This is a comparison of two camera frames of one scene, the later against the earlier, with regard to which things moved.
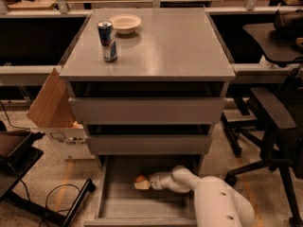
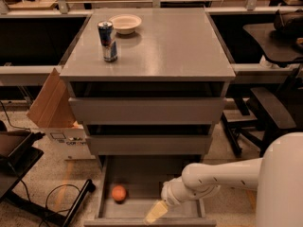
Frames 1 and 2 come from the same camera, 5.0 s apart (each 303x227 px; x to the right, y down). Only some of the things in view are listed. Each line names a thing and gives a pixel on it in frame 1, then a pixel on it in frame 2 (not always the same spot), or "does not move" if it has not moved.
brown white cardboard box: (51, 112) does not move
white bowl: (125, 24) does not move
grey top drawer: (147, 102) does not move
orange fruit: (140, 179) -> (118, 193)
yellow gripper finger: (142, 185) -> (158, 210)
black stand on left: (17, 157) does not move
